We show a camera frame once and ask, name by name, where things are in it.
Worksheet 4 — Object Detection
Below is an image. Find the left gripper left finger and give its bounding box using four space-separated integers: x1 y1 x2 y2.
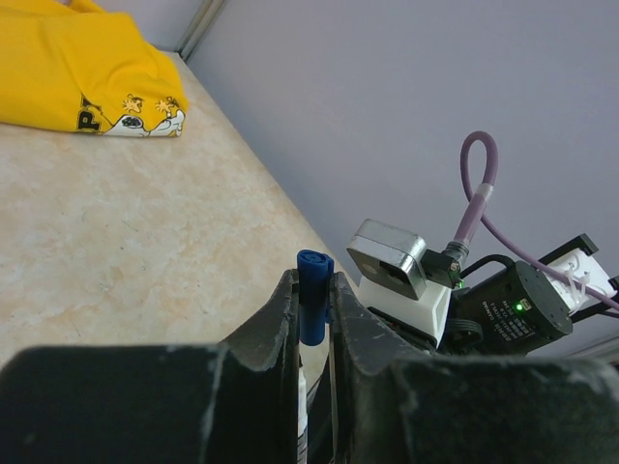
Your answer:
1 270 299 463

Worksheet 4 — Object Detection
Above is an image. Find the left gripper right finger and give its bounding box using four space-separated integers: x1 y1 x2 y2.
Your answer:
330 273 618 463

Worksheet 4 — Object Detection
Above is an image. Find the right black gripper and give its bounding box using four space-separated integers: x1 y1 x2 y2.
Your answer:
371 255 573 356

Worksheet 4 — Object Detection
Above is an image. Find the blue pen cap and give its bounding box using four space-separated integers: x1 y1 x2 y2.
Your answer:
297 249 335 346

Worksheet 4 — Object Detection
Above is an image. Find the yellow folded t-shirt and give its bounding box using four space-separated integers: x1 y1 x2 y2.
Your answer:
1 1 189 137

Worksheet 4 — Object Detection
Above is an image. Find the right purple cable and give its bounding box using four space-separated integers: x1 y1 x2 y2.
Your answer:
444 130 619 313

